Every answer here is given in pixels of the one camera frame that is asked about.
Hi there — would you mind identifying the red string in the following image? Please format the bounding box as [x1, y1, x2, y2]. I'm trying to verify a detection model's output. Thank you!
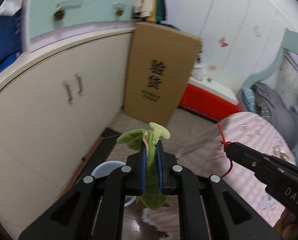
[217, 124, 234, 179]

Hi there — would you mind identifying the red storage box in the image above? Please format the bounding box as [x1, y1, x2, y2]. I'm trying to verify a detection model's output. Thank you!
[179, 77, 239, 120]

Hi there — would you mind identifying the tall cardboard box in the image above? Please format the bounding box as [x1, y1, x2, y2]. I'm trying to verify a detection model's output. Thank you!
[123, 22, 202, 127]

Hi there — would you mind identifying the pink fuzzy cloth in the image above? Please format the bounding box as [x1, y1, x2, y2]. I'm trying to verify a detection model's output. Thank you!
[141, 205, 182, 238]

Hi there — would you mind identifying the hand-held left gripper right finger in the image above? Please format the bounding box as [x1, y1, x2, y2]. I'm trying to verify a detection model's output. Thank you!
[156, 141, 280, 240]

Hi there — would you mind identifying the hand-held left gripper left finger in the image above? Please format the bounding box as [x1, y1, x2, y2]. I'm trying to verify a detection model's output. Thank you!
[19, 144, 147, 240]

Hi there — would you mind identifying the green hanging garment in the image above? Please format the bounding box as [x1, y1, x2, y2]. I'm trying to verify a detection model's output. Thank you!
[156, 0, 167, 22]

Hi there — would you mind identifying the teal bunk bed frame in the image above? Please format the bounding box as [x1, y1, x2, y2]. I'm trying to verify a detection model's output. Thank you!
[239, 29, 298, 105]

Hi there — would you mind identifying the grey quilt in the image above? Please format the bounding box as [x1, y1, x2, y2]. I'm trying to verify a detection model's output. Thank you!
[254, 82, 298, 148]

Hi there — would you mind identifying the pink checked tablecloth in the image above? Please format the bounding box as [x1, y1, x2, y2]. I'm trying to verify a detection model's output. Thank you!
[176, 112, 298, 218]

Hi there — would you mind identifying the blue plastic bin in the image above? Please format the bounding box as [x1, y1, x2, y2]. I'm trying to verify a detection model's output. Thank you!
[90, 161, 137, 207]

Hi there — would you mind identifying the green plush toy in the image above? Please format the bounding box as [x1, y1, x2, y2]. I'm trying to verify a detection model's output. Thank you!
[117, 122, 170, 210]

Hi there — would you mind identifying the white wardrobe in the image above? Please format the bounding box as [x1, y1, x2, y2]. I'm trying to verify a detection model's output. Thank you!
[164, 0, 289, 93]

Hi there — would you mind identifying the white low cabinet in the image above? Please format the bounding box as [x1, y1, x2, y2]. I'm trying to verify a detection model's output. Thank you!
[0, 26, 137, 233]

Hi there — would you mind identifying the blue printed bag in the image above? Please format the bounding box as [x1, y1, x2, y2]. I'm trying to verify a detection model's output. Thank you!
[0, 9, 23, 78]

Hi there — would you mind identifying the white plastic bag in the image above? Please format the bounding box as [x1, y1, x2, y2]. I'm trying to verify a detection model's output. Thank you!
[192, 64, 205, 80]

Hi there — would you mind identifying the wide teal drawer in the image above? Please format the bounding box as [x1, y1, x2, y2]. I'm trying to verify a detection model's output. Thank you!
[29, 0, 114, 40]

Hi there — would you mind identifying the narrow teal drawer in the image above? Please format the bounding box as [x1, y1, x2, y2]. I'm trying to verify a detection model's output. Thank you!
[111, 0, 137, 23]

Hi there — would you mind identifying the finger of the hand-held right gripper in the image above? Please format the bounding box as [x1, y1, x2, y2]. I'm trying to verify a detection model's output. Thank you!
[226, 142, 265, 179]

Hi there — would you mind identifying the person's right hand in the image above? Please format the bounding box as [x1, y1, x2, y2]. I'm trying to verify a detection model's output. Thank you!
[275, 209, 298, 239]

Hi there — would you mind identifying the blue plaid pillow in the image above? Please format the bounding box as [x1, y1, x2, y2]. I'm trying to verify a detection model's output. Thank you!
[241, 89, 256, 113]

